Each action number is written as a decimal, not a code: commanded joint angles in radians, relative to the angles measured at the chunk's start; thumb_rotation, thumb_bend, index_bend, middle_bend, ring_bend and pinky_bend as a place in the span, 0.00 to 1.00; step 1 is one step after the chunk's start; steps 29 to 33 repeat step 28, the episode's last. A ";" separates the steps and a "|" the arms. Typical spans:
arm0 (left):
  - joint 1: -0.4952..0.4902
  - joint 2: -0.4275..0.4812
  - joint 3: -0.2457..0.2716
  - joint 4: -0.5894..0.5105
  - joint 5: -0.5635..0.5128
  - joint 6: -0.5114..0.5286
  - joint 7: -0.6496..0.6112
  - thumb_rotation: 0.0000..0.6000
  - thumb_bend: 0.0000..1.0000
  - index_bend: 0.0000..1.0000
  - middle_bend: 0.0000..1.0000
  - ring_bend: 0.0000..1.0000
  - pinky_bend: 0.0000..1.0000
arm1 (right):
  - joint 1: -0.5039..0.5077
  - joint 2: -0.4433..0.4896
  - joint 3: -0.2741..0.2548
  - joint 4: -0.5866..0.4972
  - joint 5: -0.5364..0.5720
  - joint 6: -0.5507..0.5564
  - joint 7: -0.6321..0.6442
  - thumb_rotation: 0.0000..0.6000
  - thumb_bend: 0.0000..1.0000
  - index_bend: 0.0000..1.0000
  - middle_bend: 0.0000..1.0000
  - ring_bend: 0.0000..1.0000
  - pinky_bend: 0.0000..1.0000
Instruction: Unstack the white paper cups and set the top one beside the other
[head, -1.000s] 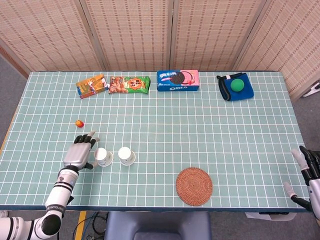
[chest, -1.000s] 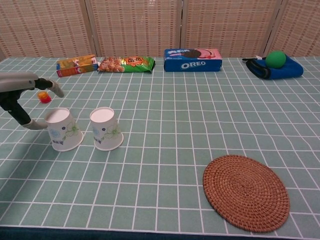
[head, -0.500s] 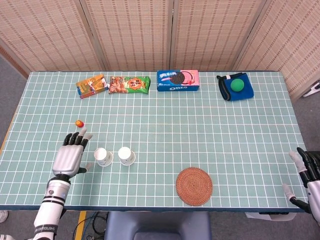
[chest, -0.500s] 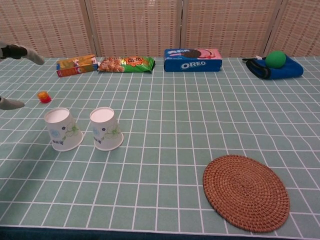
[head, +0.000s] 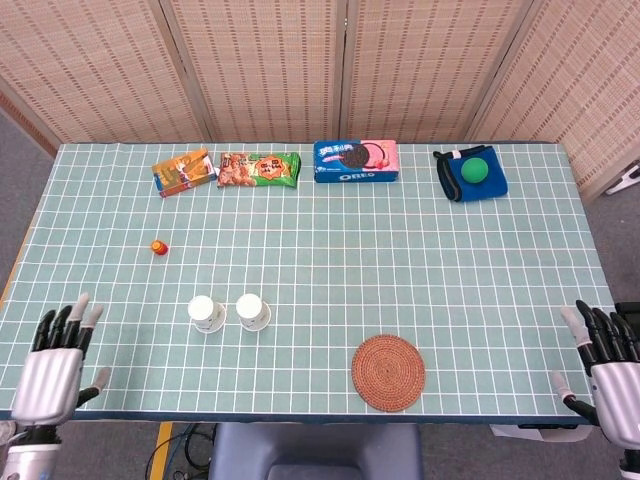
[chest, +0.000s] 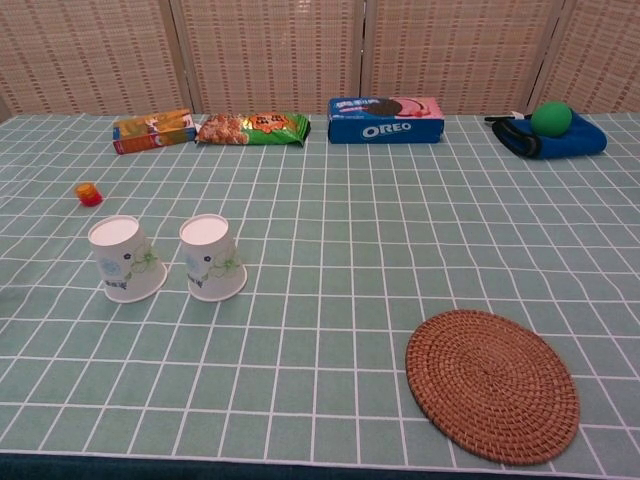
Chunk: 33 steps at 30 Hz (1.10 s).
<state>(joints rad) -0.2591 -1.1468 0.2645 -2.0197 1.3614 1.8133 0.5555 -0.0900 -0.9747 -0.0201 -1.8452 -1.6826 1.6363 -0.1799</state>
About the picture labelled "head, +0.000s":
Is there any white paper cup flower print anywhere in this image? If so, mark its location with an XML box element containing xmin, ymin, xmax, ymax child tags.
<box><xmin>187</xmin><ymin>294</ymin><xmax>227</xmax><ymax>335</ymax></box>
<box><xmin>234</xmin><ymin>292</ymin><xmax>273</xmax><ymax>333</ymax></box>

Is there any grey blue padded seat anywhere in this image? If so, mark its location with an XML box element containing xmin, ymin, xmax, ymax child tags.
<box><xmin>207</xmin><ymin>422</ymin><xmax>424</xmax><ymax>480</ymax></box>

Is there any white stand foot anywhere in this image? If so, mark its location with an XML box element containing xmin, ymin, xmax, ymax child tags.
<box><xmin>604</xmin><ymin>163</ymin><xmax>640</xmax><ymax>197</ymax></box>

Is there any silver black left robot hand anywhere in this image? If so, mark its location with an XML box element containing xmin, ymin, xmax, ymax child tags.
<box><xmin>9</xmin><ymin>292</ymin><xmax>113</xmax><ymax>426</ymax></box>

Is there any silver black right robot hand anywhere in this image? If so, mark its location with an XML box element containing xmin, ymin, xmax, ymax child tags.
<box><xmin>551</xmin><ymin>298</ymin><xmax>640</xmax><ymax>450</ymax></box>

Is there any blue Oreo cookie box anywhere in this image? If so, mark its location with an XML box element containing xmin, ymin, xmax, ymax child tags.
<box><xmin>313</xmin><ymin>139</ymin><xmax>400</xmax><ymax>184</ymax></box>

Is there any green ball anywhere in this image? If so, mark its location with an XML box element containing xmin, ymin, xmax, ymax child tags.
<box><xmin>459</xmin><ymin>157</ymin><xmax>488</xmax><ymax>184</ymax></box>

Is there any orange snack box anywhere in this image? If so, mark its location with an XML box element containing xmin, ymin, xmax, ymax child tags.
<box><xmin>151</xmin><ymin>148</ymin><xmax>219</xmax><ymax>200</ymax></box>

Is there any green snack bag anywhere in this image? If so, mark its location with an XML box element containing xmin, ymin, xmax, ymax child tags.
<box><xmin>215</xmin><ymin>151</ymin><xmax>303</xmax><ymax>190</ymax></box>

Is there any black floor cable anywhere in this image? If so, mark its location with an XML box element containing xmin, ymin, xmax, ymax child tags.
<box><xmin>172</xmin><ymin>423</ymin><xmax>217</xmax><ymax>474</ymax></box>

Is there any woven bamboo screen panel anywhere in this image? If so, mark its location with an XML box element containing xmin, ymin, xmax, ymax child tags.
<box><xmin>467</xmin><ymin>0</ymin><xmax>640</xmax><ymax>201</ymax></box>
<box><xmin>339</xmin><ymin>0</ymin><xmax>534</xmax><ymax>145</ymax></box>
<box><xmin>0</xmin><ymin>0</ymin><xmax>216</xmax><ymax>156</ymax></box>
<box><xmin>159</xmin><ymin>0</ymin><xmax>349</xmax><ymax>145</ymax></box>

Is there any black grey strap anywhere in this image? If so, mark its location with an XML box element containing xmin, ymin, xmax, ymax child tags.
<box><xmin>432</xmin><ymin>149</ymin><xmax>464</xmax><ymax>204</ymax></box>

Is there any white paper sheet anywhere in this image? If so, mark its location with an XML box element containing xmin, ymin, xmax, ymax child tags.
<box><xmin>488</xmin><ymin>423</ymin><xmax>551</xmax><ymax>444</ymax></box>

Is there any blue folded cloth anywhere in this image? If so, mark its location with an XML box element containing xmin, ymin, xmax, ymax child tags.
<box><xmin>433</xmin><ymin>144</ymin><xmax>510</xmax><ymax>204</ymax></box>

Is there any green white grid tablecloth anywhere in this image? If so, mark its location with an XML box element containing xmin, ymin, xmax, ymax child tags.
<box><xmin>0</xmin><ymin>142</ymin><xmax>617</xmax><ymax>417</ymax></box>

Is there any round brown rattan coaster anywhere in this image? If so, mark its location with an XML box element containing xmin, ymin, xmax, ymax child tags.
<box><xmin>351</xmin><ymin>334</ymin><xmax>427</xmax><ymax>413</ymax></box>

